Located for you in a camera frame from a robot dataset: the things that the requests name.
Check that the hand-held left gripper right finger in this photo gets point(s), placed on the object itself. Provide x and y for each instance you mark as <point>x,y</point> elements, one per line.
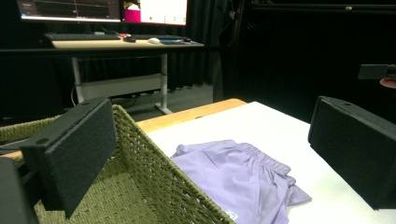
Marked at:
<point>355,149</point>

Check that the black computer mouse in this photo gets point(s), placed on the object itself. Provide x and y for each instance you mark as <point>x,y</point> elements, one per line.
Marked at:
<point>130,39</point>

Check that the white-legged wooden desk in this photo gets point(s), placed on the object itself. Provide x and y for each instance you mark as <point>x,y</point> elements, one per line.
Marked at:
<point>102,44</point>

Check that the wide computer monitor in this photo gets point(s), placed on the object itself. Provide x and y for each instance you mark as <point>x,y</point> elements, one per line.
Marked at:
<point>93,11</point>

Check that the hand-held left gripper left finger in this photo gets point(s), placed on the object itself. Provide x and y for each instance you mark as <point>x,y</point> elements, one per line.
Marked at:
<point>74,149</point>

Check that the white computer mouse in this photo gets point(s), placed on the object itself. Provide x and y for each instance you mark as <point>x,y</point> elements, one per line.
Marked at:
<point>153,40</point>

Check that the green woven basket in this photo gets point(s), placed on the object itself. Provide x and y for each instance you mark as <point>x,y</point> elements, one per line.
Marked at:
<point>137,180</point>

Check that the lavender shorts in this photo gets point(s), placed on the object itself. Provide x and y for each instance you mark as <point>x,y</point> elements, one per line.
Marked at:
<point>239,183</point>

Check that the black keyboard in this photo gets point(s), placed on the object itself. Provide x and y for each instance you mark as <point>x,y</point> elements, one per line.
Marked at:
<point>81,36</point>

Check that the white table mat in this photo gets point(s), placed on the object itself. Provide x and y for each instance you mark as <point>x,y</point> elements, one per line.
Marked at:
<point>267,130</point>

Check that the black curtain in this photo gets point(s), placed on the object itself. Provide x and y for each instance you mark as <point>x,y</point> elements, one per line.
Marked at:
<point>199,65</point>

